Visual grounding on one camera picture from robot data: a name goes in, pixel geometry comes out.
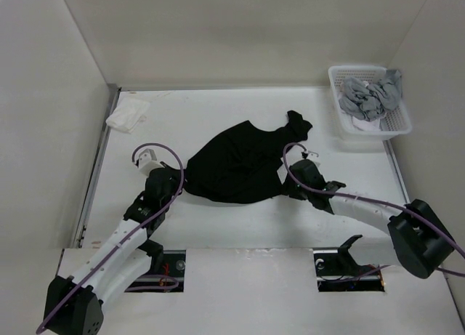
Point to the folded white tank top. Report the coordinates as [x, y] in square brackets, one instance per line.
[127, 114]

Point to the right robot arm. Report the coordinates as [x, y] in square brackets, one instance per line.
[417, 240]

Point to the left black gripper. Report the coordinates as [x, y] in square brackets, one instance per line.
[176, 176]

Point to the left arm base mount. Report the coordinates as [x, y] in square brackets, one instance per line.
[166, 273]

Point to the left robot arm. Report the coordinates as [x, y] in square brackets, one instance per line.
[77, 304]

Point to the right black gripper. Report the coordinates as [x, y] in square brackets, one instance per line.
[295, 195]

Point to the white garment in basket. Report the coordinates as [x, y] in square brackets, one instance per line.
[366, 126]

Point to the grey tank top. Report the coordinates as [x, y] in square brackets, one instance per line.
[371, 101]

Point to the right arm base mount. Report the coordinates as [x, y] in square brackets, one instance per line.
[337, 270]

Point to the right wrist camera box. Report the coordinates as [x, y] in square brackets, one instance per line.
[311, 156]

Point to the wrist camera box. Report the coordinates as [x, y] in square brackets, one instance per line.
[147, 161]
[311, 156]

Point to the black tank top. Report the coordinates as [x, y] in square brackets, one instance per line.
[240, 165]

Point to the white plastic basket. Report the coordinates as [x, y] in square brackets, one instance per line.
[395, 123]

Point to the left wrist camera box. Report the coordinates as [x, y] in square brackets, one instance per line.
[147, 161]

